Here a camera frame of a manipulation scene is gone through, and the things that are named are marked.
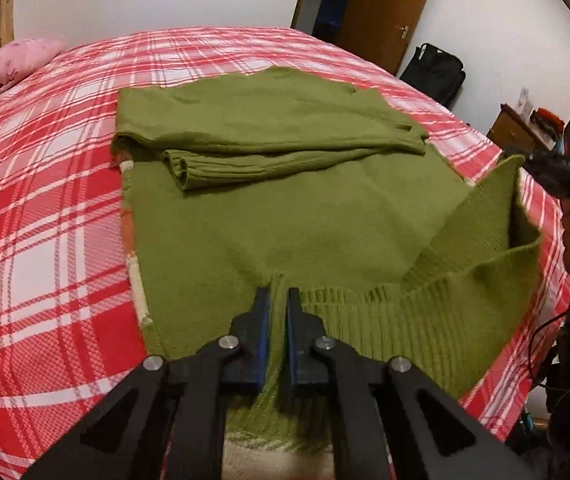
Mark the dark wooden door frame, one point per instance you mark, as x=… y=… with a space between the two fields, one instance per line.
x=302 y=0

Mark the red item on dresser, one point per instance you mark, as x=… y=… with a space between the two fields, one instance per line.
x=547 y=119

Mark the pink pillow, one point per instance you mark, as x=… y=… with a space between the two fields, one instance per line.
x=15 y=62

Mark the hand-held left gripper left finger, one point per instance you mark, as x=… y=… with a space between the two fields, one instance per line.
x=263 y=330

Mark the green knit sweater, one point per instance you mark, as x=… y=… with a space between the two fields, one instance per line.
x=290 y=210

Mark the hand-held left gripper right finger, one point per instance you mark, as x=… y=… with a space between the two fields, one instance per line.
x=292 y=330

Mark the red plaid bedsheet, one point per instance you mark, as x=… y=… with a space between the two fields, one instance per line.
x=40 y=210

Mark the white item on dresser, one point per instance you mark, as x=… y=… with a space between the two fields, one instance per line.
x=525 y=101

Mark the brown wooden dresser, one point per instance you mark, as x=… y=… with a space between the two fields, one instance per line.
x=512 y=127

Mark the black bag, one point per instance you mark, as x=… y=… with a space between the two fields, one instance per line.
x=435 y=75

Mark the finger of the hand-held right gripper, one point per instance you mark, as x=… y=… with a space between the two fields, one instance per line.
x=545 y=166

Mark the brown wooden door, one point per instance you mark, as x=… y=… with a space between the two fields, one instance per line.
x=380 y=15

